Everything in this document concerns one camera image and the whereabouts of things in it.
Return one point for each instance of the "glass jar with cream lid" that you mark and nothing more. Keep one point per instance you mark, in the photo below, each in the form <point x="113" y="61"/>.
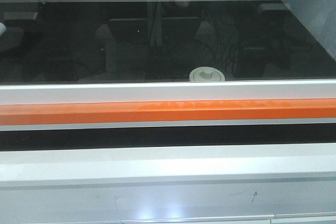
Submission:
<point x="206" y="74"/>

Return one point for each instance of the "orange and white sash frame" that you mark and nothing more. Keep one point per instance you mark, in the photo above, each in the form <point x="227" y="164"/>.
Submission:
<point x="121" y="105"/>

